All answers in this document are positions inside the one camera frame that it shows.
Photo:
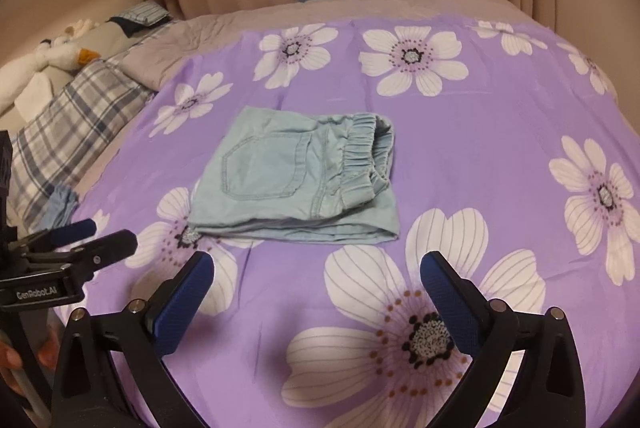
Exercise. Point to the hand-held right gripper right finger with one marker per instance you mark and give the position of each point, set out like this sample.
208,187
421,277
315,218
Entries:
447,303

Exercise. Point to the light blue denim pants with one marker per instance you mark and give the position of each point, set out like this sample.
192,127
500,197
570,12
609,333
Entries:
260,167

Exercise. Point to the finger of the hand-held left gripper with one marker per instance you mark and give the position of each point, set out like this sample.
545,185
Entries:
70,230
107,248

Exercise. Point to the light blue cloth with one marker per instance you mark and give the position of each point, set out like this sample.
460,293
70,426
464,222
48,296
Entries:
60,205

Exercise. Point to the white stuffed duck toy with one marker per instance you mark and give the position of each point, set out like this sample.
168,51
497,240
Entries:
55,52

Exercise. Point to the plaid pillow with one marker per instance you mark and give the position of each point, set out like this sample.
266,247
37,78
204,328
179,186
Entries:
75,107

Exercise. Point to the person's left hand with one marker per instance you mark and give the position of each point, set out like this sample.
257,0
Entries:
10,355

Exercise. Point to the blue striped pillow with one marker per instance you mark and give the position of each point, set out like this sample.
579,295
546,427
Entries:
145,12

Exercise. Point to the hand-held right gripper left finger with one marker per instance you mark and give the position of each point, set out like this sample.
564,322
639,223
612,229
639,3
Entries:
185,303

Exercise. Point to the purple floral bed sheet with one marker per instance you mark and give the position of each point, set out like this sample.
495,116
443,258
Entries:
475,117

